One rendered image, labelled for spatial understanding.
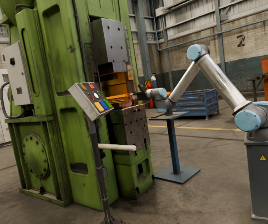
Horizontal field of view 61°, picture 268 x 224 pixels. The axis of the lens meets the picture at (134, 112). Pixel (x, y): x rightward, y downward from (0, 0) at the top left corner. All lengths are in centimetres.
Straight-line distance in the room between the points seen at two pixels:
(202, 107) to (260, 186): 413
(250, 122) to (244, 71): 818
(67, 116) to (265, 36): 820
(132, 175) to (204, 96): 388
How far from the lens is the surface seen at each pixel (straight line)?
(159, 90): 200
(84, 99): 161
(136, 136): 229
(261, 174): 191
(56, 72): 239
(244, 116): 163
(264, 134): 184
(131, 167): 227
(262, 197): 199
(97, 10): 244
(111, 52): 221
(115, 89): 265
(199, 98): 588
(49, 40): 245
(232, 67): 995
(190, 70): 196
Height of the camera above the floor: 113
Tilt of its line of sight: 7 degrees down
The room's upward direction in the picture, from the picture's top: 9 degrees counter-clockwise
